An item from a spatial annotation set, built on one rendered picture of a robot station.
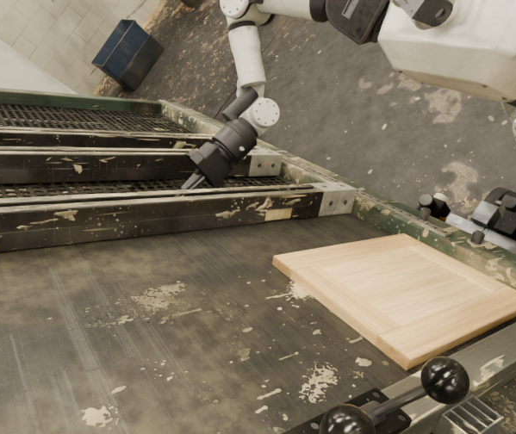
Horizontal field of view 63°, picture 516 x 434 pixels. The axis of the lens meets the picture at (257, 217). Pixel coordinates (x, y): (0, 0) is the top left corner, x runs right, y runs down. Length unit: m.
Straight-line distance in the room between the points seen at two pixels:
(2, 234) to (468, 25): 0.79
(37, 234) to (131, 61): 4.31
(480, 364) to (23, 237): 0.71
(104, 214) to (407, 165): 1.78
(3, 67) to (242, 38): 3.55
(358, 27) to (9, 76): 3.84
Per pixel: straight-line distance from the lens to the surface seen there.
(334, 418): 0.31
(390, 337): 0.67
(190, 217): 0.88
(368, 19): 0.90
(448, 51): 0.77
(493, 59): 0.74
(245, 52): 1.06
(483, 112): 2.37
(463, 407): 0.60
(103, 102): 2.13
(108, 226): 0.82
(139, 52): 5.05
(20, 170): 1.09
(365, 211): 1.17
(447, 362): 0.40
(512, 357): 0.71
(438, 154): 2.30
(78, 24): 5.94
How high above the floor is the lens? 1.83
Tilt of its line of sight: 43 degrees down
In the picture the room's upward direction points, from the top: 54 degrees counter-clockwise
